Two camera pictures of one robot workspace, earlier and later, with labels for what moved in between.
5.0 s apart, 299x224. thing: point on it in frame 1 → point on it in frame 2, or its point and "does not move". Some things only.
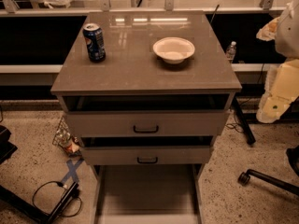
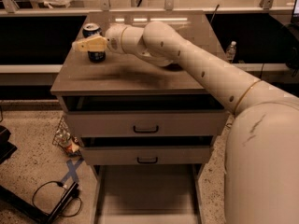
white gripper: [288, 36] → [114, 38]
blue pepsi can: [94, 38] does not move
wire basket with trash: [64, 139] does not move
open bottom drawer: [147, 193] does not move
